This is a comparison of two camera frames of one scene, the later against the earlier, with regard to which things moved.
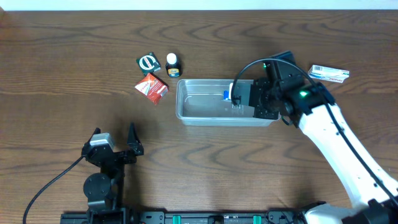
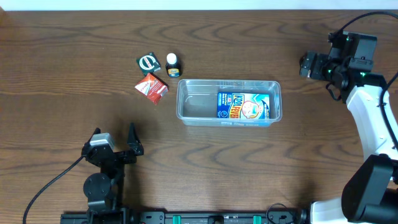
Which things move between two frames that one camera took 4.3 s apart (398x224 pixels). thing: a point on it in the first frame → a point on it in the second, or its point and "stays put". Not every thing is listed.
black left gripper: [130, 157] stays put
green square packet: [148, 63] stays put
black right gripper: [262, 112] → [318, 71]
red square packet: [153, 88] stays put
